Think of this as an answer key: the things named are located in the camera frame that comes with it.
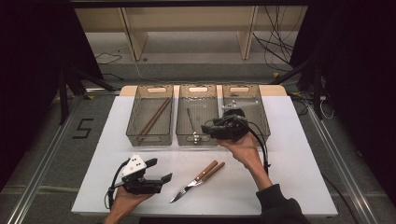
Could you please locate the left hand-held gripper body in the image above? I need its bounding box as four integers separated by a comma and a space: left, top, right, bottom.
120, 153, 163, 196

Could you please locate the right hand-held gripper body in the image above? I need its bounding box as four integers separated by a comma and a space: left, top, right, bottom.
214, 98, 260, 143

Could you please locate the long steel spoon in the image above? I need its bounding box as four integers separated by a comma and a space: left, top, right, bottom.
186, 107, 201, 145

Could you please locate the smoky clear plastic bin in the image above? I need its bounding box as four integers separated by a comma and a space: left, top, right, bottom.
125, 84, 175, 147
221, 83, 271, 144
176, 83, 219, 147

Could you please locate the wooden-handled steel knife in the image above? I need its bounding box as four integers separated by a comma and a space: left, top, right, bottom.
169, 160, 219, 204

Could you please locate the wooden-handled steel fork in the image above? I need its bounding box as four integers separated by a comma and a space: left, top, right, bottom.
172, 161, 226, 202

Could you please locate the brown wooden chopstick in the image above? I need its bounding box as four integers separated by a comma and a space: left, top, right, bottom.
139, 98, 173, 143
138, 97, 171, 136

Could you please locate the person's left hand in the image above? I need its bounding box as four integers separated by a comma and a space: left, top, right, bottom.
106, 187, 155, 219

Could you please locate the person's right hand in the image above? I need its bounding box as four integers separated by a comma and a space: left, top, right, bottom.
218, 133, 262, 173

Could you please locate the black tripod stand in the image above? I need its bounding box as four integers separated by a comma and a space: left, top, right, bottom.
270, 59, 325, 120
57, 63, 116, 125

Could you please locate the beige wooden shelf unit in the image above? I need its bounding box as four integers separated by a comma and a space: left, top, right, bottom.
74, 6, 309, 62

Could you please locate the black metal crossbar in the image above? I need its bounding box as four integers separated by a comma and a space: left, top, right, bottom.
69, 0, 312, 7

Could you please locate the black curtain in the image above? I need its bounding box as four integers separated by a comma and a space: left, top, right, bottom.
0, 0, 104, 190
289, 0, 396, 206

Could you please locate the left hand-held gripper cable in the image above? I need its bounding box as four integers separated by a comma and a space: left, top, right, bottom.
104, 158, 130, 210

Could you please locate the hand-held gripper cable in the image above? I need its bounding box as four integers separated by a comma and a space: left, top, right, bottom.
246, 120, 271, 175
104, 158, 130, 210

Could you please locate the right hand-held gripper cable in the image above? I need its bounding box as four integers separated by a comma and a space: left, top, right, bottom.
246, 120, 271, 175

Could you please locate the bundle of black cables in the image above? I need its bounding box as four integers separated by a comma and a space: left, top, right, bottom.
251, 5, 302, 68

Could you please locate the aluminium floor rail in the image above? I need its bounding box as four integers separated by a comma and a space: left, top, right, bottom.
6, 92, 85, 224
306, 105, 381, 224

